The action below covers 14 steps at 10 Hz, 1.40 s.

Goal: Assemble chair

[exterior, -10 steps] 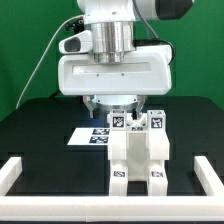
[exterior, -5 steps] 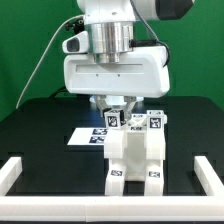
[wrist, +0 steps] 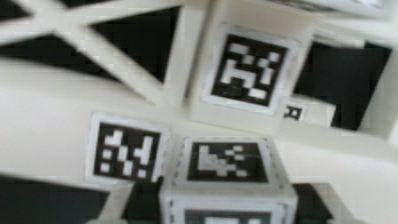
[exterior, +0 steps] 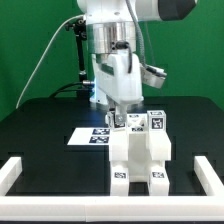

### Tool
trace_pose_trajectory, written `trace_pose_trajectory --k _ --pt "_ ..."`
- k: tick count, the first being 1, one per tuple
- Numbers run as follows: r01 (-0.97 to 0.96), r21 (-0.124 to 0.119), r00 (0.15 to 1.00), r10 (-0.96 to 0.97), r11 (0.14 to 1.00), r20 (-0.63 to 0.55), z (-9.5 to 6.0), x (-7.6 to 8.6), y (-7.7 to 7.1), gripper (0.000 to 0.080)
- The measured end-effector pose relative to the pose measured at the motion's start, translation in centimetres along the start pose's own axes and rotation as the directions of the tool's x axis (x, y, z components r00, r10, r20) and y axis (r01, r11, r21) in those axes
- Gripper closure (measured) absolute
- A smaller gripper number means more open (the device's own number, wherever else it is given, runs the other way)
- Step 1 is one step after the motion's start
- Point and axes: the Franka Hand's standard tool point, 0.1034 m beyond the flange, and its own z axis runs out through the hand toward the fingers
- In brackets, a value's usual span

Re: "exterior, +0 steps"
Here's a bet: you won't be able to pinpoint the black camera stand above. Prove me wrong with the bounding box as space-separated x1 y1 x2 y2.
65 18 92 99

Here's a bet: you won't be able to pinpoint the white chair back frame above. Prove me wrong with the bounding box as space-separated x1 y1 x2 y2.
109 111 171 162

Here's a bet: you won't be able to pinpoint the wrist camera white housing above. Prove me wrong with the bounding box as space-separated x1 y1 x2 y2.
140 65 167 89

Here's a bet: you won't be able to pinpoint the white U-shaped fence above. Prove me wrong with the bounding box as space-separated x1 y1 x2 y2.
0 156 224 222

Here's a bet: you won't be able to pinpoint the white camera cable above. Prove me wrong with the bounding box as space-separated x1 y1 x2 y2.
15 14 85 110

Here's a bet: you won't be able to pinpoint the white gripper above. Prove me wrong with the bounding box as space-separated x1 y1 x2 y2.
93 51 143 127

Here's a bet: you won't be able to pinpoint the white tagged cube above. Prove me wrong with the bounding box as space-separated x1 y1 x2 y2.
105 111 125 130
147 110 166 131

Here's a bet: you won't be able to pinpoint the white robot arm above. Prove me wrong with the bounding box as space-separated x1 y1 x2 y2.
77 0 197 128

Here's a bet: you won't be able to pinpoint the black cables at base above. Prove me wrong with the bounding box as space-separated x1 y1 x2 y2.
48 79 96 99

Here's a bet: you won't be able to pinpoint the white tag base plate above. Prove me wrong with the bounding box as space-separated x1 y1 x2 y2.
68 127 110 145

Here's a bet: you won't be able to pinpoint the white chair seat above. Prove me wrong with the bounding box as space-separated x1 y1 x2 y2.
112 159 165 182

